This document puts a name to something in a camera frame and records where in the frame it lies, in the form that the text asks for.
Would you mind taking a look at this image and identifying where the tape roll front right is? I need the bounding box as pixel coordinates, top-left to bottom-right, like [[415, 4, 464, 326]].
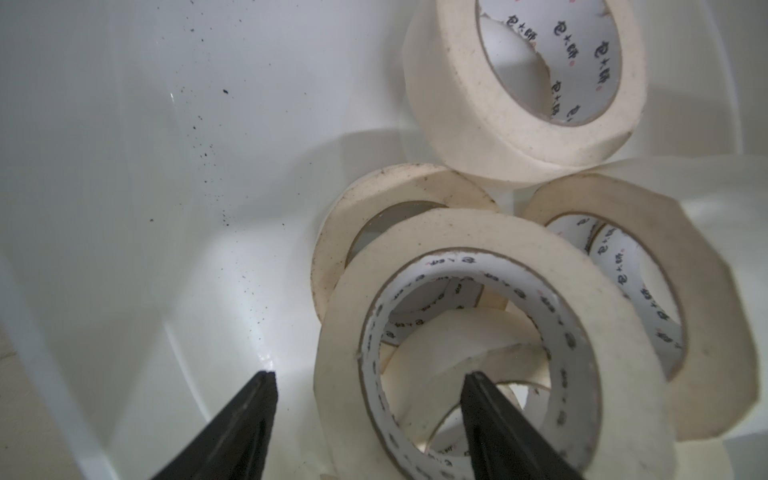
[[381, 308, 551, 459]]

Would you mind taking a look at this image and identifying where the tape roll lower centre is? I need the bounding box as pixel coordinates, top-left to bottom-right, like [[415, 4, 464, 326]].
[[310, 163, 500, 320]]

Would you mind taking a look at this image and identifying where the upright tape roll left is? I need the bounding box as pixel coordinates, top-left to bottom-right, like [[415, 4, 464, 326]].
[[525, 164, 767, 440]]

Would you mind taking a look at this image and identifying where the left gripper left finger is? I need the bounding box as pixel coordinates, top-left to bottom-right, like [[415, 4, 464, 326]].
[[154, 371, 278, 480]]

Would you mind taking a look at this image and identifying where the white plastic storage box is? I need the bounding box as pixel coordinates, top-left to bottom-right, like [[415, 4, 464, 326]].
[[1, 1, 767, 479]]

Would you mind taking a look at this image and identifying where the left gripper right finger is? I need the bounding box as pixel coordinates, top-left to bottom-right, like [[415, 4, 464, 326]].
[[460, 371, 581, 480]]

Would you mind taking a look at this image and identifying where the flat tape roll centre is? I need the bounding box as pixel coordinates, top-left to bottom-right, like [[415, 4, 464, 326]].
[[314, 208, 677, 479]]

